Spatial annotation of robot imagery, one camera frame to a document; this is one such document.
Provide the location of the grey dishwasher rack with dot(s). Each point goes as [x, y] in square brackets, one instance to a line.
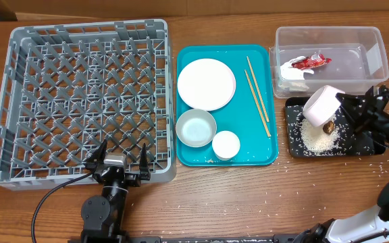
[67, 88]

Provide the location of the teal plastic tray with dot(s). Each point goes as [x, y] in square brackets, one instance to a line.
[240, 115]

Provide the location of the white napkin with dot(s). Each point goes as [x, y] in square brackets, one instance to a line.
[293, 78]

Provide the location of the wooden chopstick left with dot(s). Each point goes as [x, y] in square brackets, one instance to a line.
[257, 105]

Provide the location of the wooden chopstick right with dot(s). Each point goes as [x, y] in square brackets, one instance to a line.
[258, 90]

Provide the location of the large white plate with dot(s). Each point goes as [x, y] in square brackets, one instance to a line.
[206, 84]

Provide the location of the clear plastic bin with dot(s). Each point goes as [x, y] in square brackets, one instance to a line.
[358, 55]

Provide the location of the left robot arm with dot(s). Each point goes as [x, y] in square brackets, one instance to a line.
[102, 214]

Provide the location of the white cup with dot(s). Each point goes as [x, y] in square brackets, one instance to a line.
[226, 145]

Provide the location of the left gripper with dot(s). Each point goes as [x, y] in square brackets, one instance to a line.
[117, 173]

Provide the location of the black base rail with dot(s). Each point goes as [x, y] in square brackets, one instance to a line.
[276, 238]

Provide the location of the grey bowl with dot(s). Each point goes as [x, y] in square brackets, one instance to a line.
[196, 128]

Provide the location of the wooden chopstick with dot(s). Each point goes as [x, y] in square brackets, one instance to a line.
[258, 90]
[257, 105]

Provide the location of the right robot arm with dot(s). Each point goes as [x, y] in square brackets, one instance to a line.
[371, 225]

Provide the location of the black plastic tray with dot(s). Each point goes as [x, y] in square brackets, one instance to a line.
[348, 143]

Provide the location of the brown food scrap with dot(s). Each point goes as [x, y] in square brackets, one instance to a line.
[329, 127]

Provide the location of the pile of white rice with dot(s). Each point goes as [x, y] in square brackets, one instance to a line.
[315, 140]

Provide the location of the red snack wrapper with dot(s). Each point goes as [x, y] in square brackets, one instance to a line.
[314, 61]

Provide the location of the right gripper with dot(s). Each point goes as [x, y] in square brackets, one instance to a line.
[361, 111]

